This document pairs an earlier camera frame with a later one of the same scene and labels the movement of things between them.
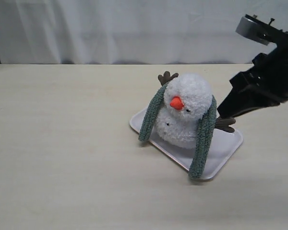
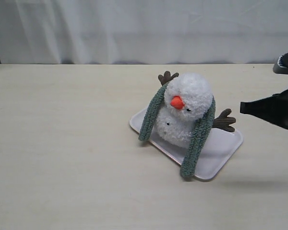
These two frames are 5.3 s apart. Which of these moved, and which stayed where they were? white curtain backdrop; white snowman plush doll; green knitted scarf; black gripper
Moved: black gripper; green knitted scarf
Stayed: white snowman plush doll; white curtain backdrop
